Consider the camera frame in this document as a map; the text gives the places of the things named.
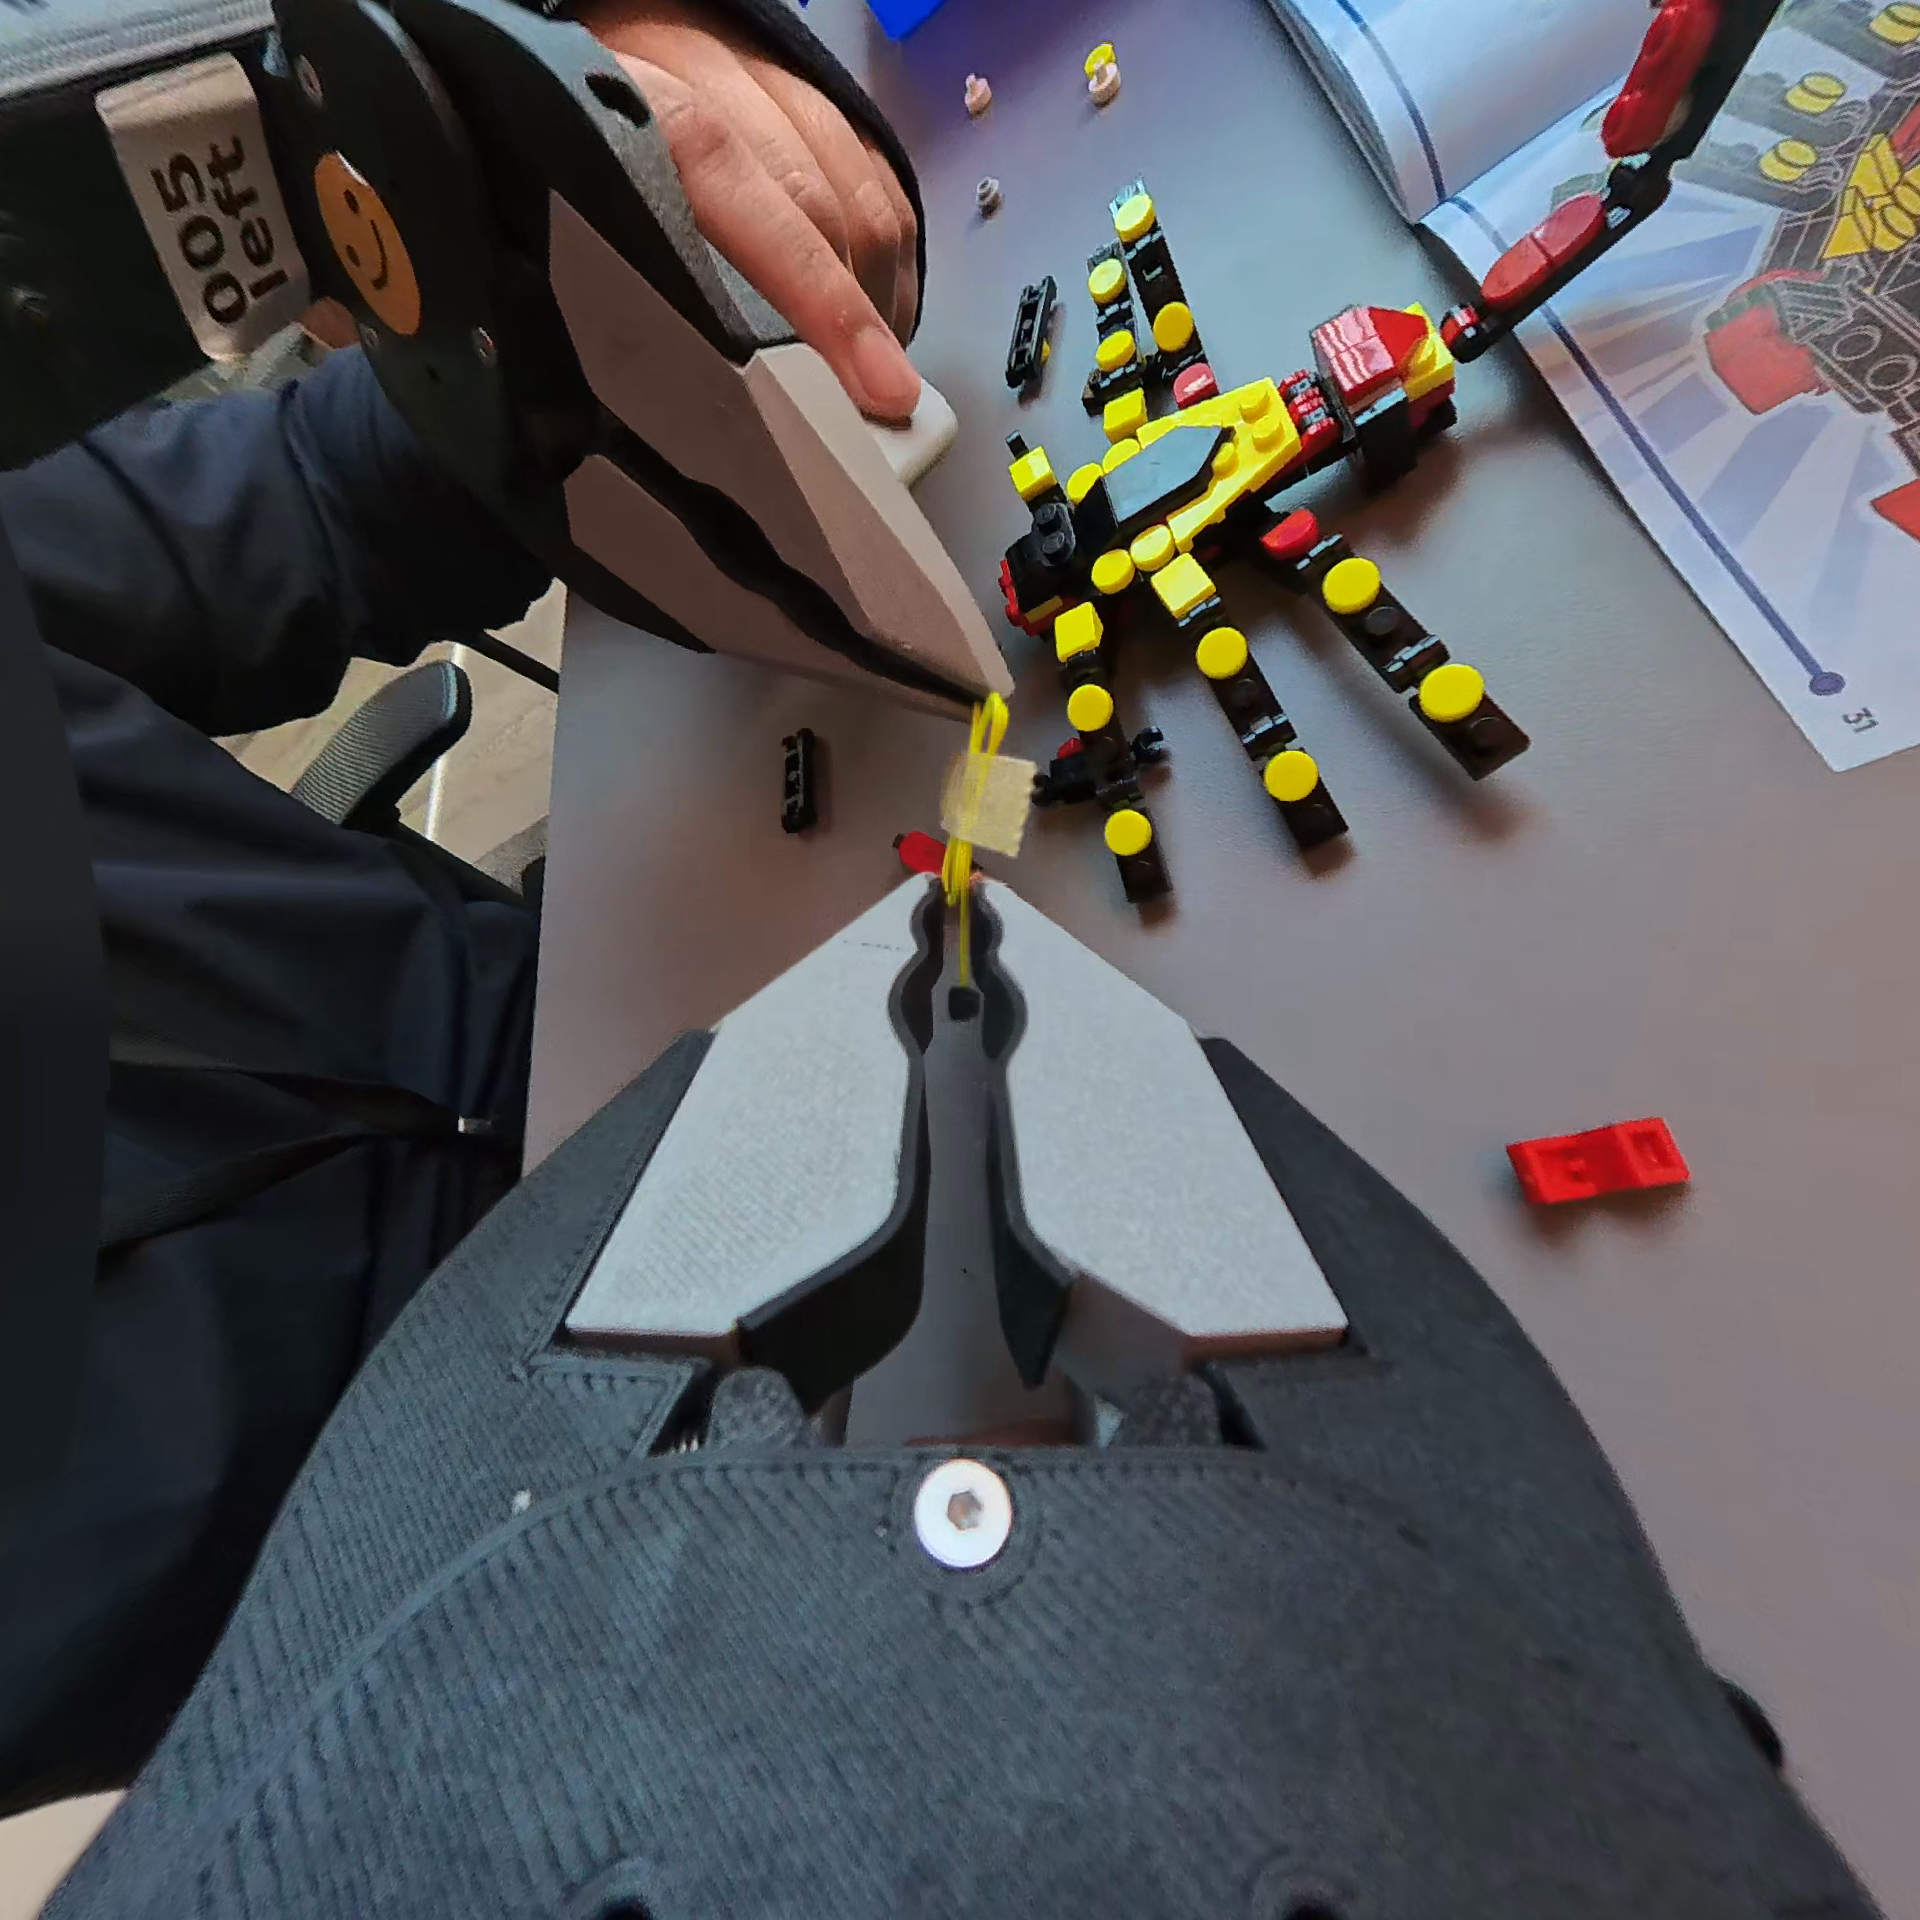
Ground person's dark clothing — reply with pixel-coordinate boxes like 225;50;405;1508
0;524;549;1817

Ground yellow black lego spider model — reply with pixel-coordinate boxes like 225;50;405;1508
995;0;1729;910

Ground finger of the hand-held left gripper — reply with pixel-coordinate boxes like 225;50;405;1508
565;453;966;703
543;192;1017;710

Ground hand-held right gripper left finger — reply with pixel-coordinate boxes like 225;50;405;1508
562;874;960;1416

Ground yellow string with tape tag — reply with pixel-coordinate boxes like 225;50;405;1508
936;690;1039;1026

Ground person's left forearm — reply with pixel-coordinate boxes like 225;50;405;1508
0;347;563;739

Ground grey mesh office chair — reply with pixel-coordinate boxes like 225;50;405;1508
284;636;565;901

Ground red flat lego plate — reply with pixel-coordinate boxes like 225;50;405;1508
1505;1115;1692;1210

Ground lego instruction booklet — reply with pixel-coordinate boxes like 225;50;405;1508
1266;0;1920;776

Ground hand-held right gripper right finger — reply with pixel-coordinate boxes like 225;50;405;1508
963;874;1352;1416

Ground person's left hand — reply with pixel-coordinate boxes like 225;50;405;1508
612;48;923;421

